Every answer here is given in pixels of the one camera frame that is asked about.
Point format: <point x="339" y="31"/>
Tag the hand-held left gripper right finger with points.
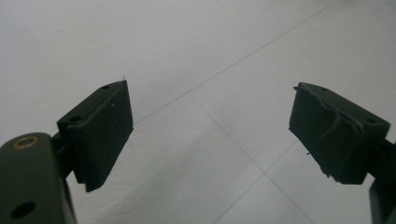
<point x="333" y="137"/>

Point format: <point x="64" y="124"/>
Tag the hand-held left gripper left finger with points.
<point x="96" y="133"/>

